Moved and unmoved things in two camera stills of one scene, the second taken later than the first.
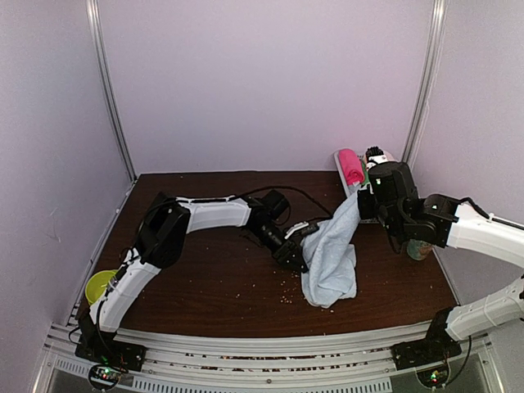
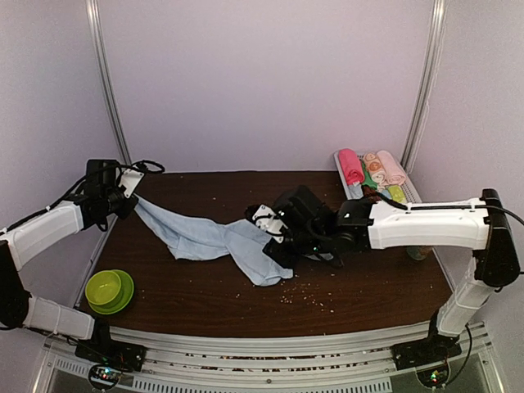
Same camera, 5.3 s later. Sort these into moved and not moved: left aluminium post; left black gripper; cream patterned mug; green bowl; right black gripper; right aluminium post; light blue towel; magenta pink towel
Moved: light blue towel; left black gripper; right black gripper
Not moved: left aluminium post; magenta pink towel; green bowl; cream patterned mug; right aluminium post
